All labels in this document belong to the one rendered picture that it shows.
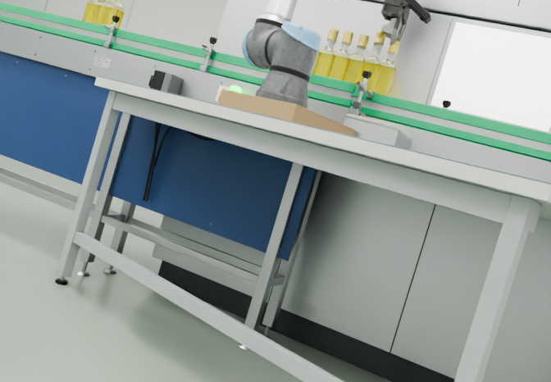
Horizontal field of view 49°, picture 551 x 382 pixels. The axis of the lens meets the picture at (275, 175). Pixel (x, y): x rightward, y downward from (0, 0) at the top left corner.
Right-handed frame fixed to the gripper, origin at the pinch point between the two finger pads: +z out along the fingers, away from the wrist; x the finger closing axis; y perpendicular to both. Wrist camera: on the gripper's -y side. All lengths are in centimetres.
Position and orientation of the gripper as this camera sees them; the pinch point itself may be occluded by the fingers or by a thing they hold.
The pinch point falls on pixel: (395, 43)
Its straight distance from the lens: 218.9
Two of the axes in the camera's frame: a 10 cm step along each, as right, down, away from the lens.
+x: -3.6, -0.9, -9.3
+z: -2.9, 9.6, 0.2
